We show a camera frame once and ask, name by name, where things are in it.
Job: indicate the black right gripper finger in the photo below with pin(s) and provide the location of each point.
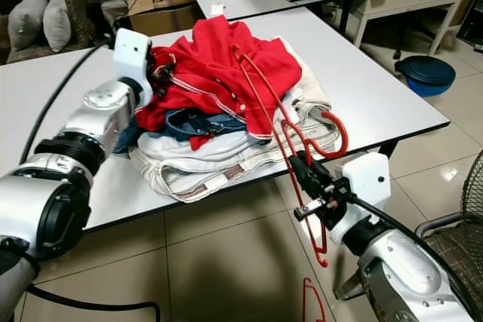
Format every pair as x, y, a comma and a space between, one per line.
306, 180
320, 176

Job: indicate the red garment with white trim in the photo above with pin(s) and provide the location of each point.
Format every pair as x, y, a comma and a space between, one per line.
211, 58

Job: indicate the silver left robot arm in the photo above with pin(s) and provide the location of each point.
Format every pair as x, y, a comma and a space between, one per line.
45, 216

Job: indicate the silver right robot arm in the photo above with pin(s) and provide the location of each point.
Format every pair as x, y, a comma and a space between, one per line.
407, 277

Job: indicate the open brown cardboard box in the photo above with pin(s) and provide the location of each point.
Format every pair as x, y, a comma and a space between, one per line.
166, 20

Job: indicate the blue jeans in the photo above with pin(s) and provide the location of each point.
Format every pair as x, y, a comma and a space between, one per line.
189, 122

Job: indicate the folded white garment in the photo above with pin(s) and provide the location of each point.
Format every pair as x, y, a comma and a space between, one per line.
166, 147

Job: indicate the small white paper card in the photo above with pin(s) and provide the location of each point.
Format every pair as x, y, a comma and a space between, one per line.
217, 9

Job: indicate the large white table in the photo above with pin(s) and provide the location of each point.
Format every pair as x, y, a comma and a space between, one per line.
385, 103

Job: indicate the grey pillow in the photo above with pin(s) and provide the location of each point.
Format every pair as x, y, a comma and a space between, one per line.
28, 24
57, 24

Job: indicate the blue plastic basin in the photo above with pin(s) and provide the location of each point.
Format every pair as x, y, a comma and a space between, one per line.
426, 73

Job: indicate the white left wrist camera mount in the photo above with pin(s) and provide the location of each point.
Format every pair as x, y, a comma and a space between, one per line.
130, 54

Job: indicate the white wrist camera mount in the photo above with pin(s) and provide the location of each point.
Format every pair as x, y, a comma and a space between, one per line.
366, 179
130, 54

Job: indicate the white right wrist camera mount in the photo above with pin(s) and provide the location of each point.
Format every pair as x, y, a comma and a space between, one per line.
366, 179

